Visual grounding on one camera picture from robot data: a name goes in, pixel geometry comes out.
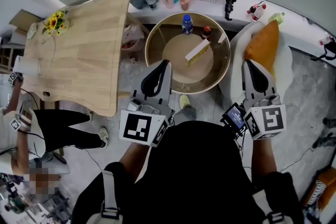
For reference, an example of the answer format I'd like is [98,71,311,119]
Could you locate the white paper roll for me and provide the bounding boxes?
[13,56,41,76]

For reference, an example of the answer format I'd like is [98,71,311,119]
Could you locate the white window ledge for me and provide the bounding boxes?
[128,0,336,47]

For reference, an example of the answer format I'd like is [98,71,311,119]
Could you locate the grey backpack strap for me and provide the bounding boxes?
[101,169,123,224]
[251,188,286,224]

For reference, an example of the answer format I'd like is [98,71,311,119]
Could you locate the cardboard box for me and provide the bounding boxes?
[8,8,43,43]

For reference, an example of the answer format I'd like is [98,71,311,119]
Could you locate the person's right forearm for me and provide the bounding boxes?
[251,136,278,179]

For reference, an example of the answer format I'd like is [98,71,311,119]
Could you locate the green bottle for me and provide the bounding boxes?
[268,11,286,25]

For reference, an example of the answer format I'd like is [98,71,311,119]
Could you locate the yellow and white book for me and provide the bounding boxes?
[184,38,212,68]

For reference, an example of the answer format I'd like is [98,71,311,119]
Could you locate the dark bottle with red cap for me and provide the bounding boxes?
[201,25,212,40]

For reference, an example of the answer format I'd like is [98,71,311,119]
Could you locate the small black display screen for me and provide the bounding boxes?
[222,103,248,137]

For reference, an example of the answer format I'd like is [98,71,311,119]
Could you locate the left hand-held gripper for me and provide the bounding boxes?
[119,59,176,148]

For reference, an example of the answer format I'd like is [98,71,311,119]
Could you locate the wooden plank dining table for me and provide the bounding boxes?
[20,0,132,118]

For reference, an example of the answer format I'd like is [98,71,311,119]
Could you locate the black hand tool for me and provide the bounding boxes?
[224,0,239,21]

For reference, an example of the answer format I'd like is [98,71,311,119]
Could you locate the person's left forearm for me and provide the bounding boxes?
[119,142,158,185]

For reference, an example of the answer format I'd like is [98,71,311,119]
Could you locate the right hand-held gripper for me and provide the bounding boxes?
[241,60,287,141]

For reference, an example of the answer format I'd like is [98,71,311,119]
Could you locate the red and white spray bottle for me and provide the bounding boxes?
[246,1,268,21]

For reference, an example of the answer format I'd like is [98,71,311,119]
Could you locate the small white dish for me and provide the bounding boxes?
[27,22,38,40]

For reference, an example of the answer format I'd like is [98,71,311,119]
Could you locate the person's grey trouser leg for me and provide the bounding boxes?
[173,105,197,124]

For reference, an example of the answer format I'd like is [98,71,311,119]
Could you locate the pink and white bottle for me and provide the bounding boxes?
[319,35,336,46]

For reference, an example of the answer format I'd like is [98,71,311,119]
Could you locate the black floor cable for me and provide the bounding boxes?
[280,147,316,174]

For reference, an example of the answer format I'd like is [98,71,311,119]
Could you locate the black strap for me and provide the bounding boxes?
[311,38,336,61]

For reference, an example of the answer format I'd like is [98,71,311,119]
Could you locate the orange cushion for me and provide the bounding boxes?
[244,19,280,77]

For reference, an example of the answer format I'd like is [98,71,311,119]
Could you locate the black tripod legs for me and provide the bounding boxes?
[311,117,336,150]

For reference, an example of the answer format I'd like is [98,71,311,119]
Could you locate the pink plastic bag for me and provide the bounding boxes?
[121,23,145,52]

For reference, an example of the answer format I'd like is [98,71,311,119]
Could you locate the person's pale yellow shoe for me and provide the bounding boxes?
[178,94,192,111]

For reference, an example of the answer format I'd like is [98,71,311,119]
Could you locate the sunflower bouquet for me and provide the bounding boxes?
[41,8,70,36]

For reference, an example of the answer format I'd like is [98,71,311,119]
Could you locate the white sofa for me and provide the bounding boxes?
[219,20,293,103]

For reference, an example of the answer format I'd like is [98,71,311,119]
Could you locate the orange seat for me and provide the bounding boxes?
[301,167,336,218]

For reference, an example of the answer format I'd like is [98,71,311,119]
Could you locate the person's black shirt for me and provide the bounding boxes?
[70,120,303,224]

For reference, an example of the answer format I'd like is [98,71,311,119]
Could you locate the blue plastic bottle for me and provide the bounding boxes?
[181,14,194,35]

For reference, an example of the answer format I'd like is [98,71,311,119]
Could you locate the striped cloth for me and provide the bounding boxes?
[306,179,328,207]

